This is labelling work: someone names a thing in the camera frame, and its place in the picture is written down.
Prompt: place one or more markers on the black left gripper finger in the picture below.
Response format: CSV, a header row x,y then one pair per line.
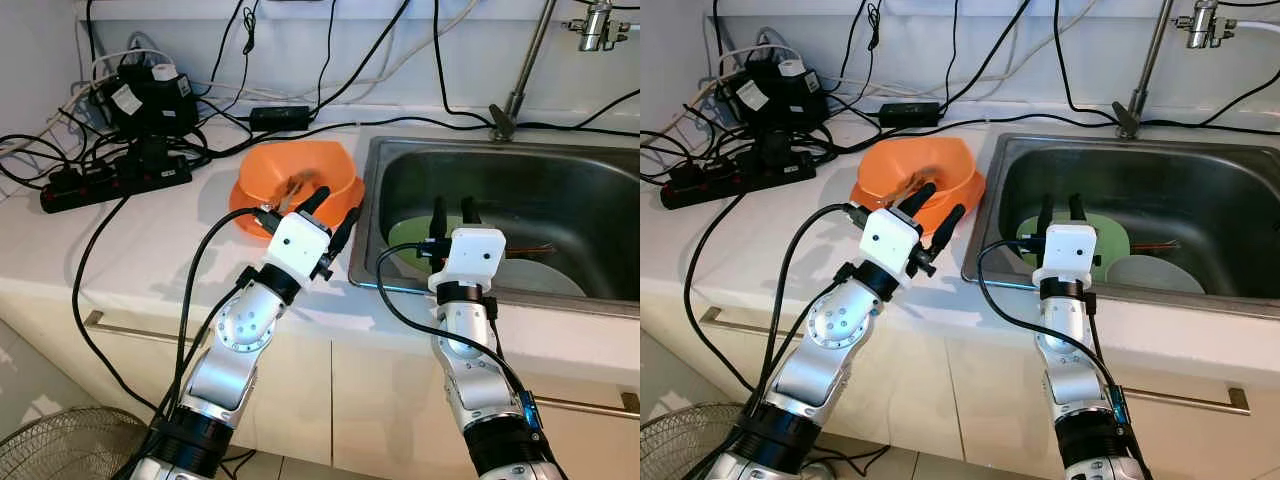
x,y
314,200
918,198
948,230
347,230

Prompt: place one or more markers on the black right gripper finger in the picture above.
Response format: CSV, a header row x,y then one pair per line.
x,y
470,213
1077,210
439,218
1045,214

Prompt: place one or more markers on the metal fork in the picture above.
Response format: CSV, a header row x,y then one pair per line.
x,y
300,187
920,184

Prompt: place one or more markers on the orange plastic bowl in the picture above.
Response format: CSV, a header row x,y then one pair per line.
x,y
920,157
300,160

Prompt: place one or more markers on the orange plastic plate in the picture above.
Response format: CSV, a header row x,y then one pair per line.
x,y
245,215
866,208

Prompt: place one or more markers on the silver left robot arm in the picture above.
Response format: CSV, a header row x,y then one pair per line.
x,y
830,340
235,340

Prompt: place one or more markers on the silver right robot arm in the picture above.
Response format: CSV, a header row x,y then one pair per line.
x,y
480,380
1080,380

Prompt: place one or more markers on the brown chopsticks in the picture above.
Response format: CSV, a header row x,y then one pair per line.
x,y
530,249
1155,246

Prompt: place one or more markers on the small black adapter brick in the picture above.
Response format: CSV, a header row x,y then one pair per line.
x,y
910,113
280,117

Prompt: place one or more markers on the stainless steel sink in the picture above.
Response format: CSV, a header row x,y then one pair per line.
x,y
1190,190
560,190

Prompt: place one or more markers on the white plate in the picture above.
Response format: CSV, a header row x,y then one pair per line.
x,y
1155,277
545,280

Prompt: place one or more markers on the chrome faucet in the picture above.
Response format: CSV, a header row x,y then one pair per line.
x,y
1145,60
525,60

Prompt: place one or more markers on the black power adapter pile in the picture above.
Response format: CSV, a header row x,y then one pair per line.
x,y
780,98
150,100

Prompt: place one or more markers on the black power strip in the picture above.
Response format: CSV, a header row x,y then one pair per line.
x,y
110,185
735,180

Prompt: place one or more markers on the chrome water filter tap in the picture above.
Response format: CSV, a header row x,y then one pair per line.
x,y
1205,22
595,25

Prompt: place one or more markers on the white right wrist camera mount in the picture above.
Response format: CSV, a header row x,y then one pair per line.
x,y
470,258
1068,252

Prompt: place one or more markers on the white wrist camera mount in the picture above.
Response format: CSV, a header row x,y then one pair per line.
x,y
1068,252
295,245
890,240
470,258

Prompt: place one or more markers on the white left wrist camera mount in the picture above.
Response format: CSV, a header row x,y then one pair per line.
x,y
890,240
295,245

